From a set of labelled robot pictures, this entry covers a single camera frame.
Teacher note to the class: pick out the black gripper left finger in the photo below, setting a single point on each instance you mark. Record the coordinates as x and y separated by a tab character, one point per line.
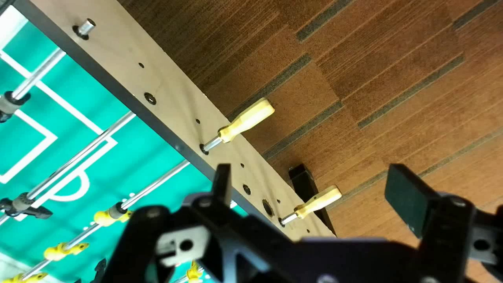
222	183

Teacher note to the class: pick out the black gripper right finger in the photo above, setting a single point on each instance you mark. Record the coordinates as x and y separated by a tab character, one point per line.
409	198

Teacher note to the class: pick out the foosball rod with wooden handle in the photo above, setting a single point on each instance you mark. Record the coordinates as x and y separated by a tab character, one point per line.
106	220

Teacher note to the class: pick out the foosball table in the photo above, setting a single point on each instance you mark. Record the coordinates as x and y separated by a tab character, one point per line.
77	142

